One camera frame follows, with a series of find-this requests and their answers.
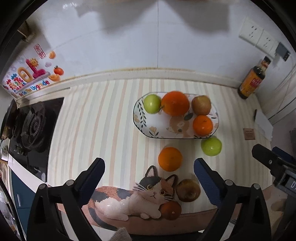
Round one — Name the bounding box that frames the green apple off plate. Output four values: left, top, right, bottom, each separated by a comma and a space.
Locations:
201, 137, 222, 157

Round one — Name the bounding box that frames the brown russet apple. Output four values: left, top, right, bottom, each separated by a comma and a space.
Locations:
175, 179, 201, 202

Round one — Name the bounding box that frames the dark red orange fruit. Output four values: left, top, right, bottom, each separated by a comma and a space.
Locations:
159, 201, 182, 220

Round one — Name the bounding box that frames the small orange tangerine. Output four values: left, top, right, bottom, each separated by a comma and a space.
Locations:
158, 147, 183, 172

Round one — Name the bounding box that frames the brown label tag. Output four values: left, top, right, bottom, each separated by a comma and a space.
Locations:
243, 128, 255, 141

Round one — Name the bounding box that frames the white folded paper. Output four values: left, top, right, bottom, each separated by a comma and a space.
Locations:
254, 109, 273, 142

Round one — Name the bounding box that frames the orange tangerine with stem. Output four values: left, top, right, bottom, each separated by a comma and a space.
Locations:
193, 115, 213, 137

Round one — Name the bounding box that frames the soy sauce bottle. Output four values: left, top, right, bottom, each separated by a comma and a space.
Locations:
238, 56, 271, 99

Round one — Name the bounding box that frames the reddish yellow apple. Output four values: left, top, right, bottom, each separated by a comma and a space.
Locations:
191, 95, 211, 115

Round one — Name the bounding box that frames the black gas stove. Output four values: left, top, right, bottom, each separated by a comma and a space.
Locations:
1, 97, 64, 182

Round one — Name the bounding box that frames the large orange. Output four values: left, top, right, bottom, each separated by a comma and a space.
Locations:
161, 91, 190, 116

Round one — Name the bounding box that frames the grey plug adapter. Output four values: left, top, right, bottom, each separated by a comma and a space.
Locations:
275, 42, 290, 61

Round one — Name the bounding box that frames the floral oval ceramic plate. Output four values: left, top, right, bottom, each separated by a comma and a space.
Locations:
133, 92, 219, 139

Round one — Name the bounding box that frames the green apple on plate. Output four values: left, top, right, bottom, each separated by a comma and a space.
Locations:
144, 94, 161, 114

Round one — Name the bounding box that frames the white wall socket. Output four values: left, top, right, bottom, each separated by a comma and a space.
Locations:
239, 17, 279, 55

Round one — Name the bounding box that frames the colourful wall sticker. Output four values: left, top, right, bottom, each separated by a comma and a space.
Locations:
1, 43, 66, 99

